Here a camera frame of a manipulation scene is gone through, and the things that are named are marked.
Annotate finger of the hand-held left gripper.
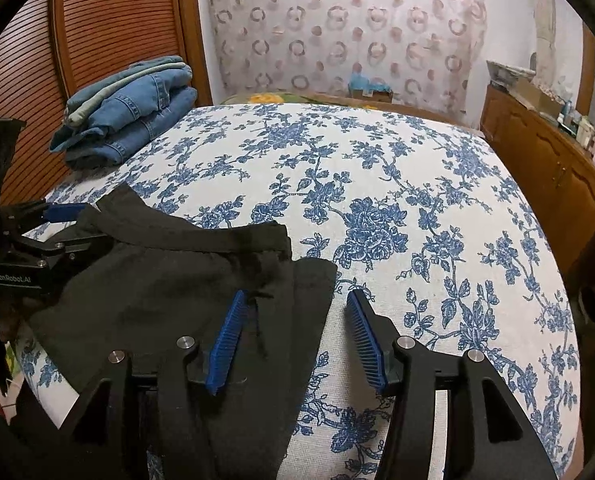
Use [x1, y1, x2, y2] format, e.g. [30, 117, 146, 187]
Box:
[15, 236, 114, 267]
[5, 200, 91, 235]

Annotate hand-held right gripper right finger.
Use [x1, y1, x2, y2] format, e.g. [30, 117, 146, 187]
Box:
[346, 289, 558, 480]

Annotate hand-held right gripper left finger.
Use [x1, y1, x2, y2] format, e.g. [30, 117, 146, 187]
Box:
[58, 290, 249, 480]

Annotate black pants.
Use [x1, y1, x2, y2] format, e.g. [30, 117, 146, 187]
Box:
[28, 182, 338, 480]

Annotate dark blue folded jeans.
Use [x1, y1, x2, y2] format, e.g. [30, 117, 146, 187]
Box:
[49, 85, 199, 170]

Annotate light blue folded jeans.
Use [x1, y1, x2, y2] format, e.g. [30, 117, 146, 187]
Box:
[64, 56, 193, 128]

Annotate person's dark clothing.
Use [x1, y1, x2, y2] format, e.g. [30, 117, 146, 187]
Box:
[0, 370, 78, 480]

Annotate white blue floral bedsheet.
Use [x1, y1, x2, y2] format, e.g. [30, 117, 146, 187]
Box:
[15, 102, 581, 480]

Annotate wooden louvered wardrobe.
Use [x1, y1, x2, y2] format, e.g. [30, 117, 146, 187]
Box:
[0, 0, 213, 206]

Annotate pink flower blanket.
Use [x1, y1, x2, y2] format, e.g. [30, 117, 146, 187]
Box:
[222, 90, 331, 107]

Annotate small cardboard box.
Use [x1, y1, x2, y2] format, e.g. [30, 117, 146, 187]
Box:
[350, 85, 394, 104]

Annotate wooden sideboard cabinet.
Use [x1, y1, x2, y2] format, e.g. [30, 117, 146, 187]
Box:
[480, 82, 595, 341]

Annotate blue plastic bag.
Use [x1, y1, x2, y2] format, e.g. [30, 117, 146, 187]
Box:
[348, 72, 388, 92]

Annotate large open cardboard box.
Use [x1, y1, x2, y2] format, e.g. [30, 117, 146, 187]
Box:
[515, 80, 566, 114]

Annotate white box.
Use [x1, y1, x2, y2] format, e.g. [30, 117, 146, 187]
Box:
[577, 117, 595, 149]

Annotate teal bottles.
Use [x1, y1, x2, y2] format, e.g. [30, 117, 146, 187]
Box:
[557, 100, 579, 126]

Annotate circle patterned curtain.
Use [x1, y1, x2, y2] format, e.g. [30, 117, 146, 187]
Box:
[205, 0, 488, 122]

